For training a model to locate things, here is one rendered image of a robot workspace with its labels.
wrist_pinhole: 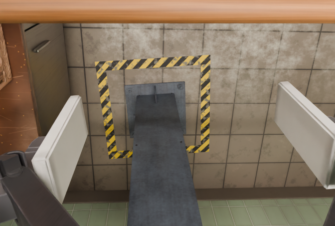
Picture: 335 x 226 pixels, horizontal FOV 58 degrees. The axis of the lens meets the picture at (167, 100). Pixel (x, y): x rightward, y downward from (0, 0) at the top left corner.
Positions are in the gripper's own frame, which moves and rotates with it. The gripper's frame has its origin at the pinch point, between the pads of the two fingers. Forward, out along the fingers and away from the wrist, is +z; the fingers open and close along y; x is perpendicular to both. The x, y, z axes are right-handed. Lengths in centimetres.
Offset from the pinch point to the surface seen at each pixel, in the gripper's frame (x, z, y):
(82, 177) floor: -107, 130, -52
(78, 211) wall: -117, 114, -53
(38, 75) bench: -25, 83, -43
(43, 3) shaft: 6.1, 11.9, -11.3
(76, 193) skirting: -116, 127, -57
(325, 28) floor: -27, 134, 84
